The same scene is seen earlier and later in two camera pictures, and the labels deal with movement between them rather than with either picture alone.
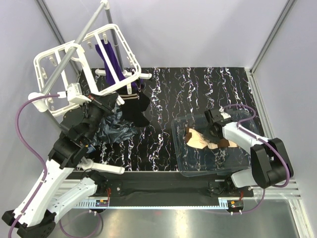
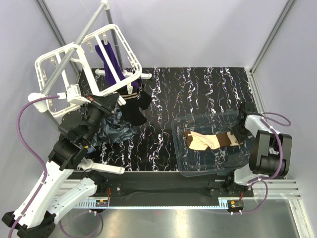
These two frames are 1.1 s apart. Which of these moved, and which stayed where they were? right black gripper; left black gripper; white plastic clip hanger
Moved: right black gripper
Stayed: white plastic clip hanger; left black gripper
